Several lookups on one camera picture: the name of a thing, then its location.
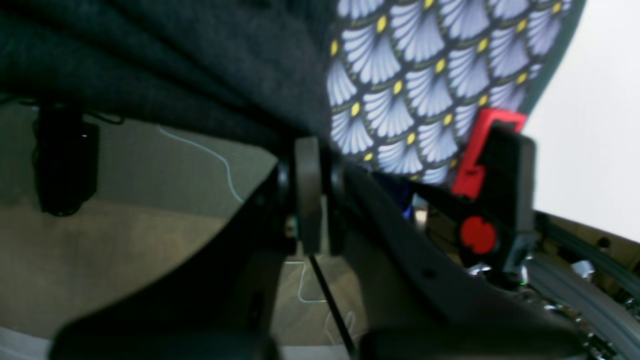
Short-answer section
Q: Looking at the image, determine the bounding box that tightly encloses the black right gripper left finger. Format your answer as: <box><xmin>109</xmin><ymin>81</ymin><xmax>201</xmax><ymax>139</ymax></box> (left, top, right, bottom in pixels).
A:
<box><xmin>50</xmin><ymin>148</ymin><xmax>296</xmax><ymax>360</ymax></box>

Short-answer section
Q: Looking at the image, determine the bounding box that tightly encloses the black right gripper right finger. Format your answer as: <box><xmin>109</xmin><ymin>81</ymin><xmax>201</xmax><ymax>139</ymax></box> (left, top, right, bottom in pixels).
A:
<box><xmin>325</xmin><ymin>148</ymin><xmax>586</xmax><ymax>360</ymax></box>

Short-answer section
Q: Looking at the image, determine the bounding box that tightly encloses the dark grey T-shirt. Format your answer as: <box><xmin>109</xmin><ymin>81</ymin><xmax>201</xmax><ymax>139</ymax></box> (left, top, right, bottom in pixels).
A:
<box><xmin>0</xmin><ymin>0</ymin><xmax>337</xmax><ymax>153</ymax></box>

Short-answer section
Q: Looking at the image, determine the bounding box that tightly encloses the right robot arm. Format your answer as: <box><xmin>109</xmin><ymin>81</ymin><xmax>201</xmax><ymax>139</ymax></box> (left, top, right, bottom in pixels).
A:
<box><xmin>49</xmin><ymin>137</ymin><xmax>639</xmax><ymax>360</ymax></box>

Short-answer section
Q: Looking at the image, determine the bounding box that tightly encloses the red black table clamp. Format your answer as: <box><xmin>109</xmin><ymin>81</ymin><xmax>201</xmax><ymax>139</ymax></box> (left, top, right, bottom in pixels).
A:
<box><xmin>415</xmin><ymin>107</ymin><xmax>538</xmax><ymax>273</ymax></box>

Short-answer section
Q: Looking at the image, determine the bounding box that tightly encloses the black power adapter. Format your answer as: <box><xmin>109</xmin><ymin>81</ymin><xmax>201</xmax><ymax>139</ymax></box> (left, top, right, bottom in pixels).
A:
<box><xmin>32</xmin><ymin>104</ymin><xmax>100</xmax><ymax>217</ymax></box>

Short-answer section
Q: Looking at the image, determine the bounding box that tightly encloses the fan-patterned tablecloth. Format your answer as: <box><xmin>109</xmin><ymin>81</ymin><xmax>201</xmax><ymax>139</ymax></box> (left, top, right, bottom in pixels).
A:
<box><xmin>326</xmin><ymin>0</ymin><xmax>586</xmax><ymax>188</ymax></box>

